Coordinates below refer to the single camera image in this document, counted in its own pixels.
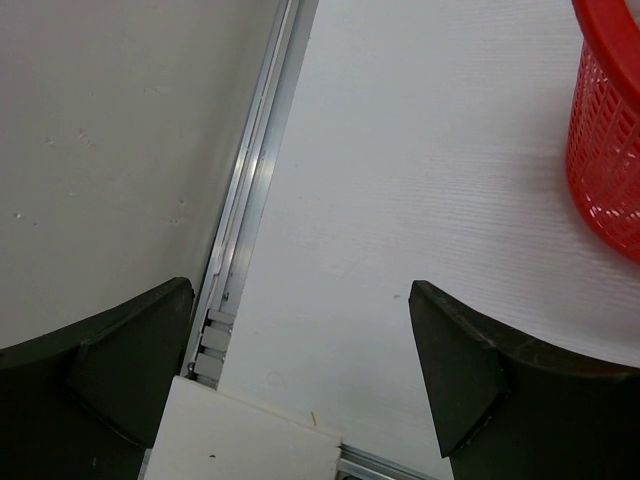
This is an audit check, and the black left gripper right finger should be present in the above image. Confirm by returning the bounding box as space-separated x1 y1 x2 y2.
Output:
409 280 639 479

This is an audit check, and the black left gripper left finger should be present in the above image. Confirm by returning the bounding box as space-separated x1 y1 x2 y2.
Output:
1 277 194 479

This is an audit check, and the red mesh plastic bin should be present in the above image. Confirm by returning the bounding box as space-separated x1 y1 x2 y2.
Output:
565 1 639 262

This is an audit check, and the white foam board panel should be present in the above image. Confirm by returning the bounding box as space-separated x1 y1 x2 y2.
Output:
144 377 340 480

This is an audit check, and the aluminium left table rail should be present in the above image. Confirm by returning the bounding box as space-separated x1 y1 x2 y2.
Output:
180 0 321 389

